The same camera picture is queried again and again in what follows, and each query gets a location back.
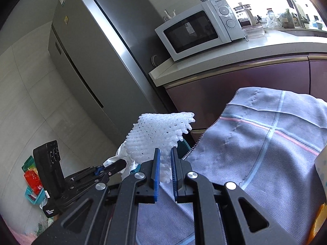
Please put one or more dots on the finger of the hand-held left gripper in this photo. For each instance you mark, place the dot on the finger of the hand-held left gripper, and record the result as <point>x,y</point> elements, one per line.
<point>100,170</point>
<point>115,166</point>

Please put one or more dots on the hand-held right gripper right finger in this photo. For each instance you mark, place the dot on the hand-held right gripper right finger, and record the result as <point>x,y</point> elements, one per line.
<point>175,178</point>

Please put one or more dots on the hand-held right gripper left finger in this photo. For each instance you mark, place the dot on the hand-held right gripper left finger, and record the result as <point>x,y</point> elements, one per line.
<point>156,178</point>

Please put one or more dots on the white tissue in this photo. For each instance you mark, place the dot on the white tissue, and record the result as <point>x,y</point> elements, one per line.
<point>122,153</point>

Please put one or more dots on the white foam fruit net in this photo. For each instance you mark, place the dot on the white foam fruit net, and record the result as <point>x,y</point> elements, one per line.
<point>158,132</point>

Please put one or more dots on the red plastic packet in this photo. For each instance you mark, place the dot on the red plastic packet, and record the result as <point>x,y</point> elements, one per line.
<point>33,180</point>

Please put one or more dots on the green plastic packet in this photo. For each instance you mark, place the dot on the green plastic packet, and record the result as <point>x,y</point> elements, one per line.
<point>28,163</point>

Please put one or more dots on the teal plastic basket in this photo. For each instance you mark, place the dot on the teal plastic basket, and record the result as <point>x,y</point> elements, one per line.
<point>35,197</point>

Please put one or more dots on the grey striped cloth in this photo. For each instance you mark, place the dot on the grey striped cloth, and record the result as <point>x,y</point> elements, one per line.
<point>242,145</point>

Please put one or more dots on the brown lower kitchen cabinet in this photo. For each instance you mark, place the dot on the brown lower kitchen cabinet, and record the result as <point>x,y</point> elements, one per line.
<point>230,81</point>

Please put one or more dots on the round plate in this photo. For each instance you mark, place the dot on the round plate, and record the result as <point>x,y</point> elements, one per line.
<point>154,60</point>

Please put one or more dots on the silver refrigerator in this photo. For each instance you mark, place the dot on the silver refrigerator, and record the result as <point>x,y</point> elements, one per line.
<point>102,43</point>

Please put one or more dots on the white kitchen countertop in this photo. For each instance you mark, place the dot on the white kitchen countertop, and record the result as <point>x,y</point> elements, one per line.
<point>230,53</point>

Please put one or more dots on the yellow package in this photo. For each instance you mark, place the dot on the yellow package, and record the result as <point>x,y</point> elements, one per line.
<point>319,224</point>

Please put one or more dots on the white microwave oven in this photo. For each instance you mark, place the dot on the white microwave oven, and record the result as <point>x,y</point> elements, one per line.
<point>230,33</point>

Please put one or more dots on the white ceramic figurine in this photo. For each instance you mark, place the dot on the white ceramic figurine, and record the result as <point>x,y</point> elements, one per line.
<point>169,14</point>

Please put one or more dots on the clear plastic tray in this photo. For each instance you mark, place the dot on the clear plastic tray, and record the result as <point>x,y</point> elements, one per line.
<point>255,33</point>

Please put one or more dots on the glass teapot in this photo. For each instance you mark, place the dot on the glass teapot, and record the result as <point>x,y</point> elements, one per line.
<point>246,12</point>

